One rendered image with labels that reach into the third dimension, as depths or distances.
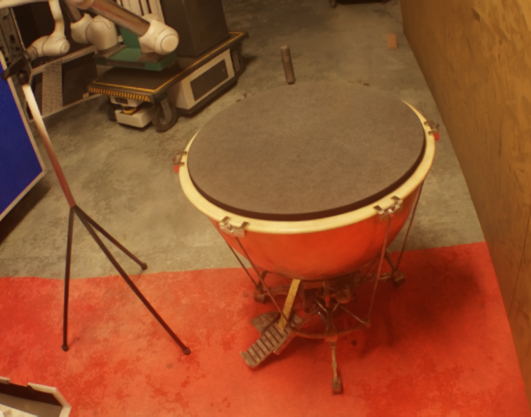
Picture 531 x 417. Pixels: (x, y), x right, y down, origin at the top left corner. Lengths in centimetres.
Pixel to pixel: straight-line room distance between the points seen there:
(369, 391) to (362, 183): 81
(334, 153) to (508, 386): 101
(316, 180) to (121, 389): 115
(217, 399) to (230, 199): 84
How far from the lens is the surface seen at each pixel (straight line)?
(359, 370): 195
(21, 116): 305
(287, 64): 190
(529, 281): 177
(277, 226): 131
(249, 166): 148
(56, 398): 212
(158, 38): 298
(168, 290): 237
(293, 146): 152
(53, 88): 467
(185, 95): 339
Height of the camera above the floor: 162
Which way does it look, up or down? 37 degrees down
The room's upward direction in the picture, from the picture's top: 12 degrees counter-clockwise
